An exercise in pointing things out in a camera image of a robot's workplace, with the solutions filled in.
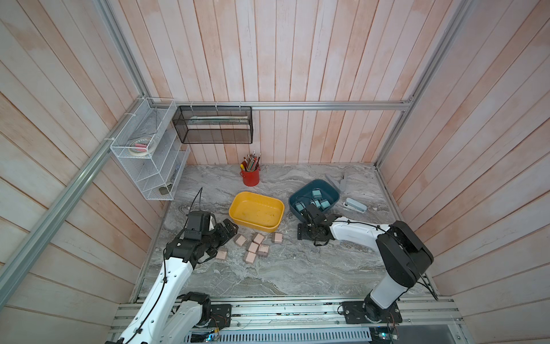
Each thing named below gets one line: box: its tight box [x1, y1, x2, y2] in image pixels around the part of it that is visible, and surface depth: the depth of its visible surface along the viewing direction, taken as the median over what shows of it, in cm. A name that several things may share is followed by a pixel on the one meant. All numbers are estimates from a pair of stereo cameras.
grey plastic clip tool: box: [325, 172, 348, 193], surface depth 113 cm
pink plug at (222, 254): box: [215, 248, 228, 261], surface depth 87 cm
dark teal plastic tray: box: [288, 179, 341, 223], surface depth 107 cm
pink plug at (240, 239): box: [233, 233, 248, 248], surface depth 92 cm
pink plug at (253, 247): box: [247, 241, 260, 253], surface depth 90 cm
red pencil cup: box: [239, 166, 262, 188], surface depth 113 cm
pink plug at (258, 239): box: [253, 232, 265, 245], surface depth 92 cm
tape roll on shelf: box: [128, 136, 155, 156], surface depth 76 cm
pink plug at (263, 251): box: [256, 244, 270, 258], surface depth 88 cm
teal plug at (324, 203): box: [319, 199, 331, 210], surface depth 103 cm
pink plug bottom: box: [244, 251, 257, 264], surface depth 87 cm
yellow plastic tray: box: [228, 191, 286, 233], surface depth 102 cm
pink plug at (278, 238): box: [274, 232, 283, 244], surface depth 92 cm
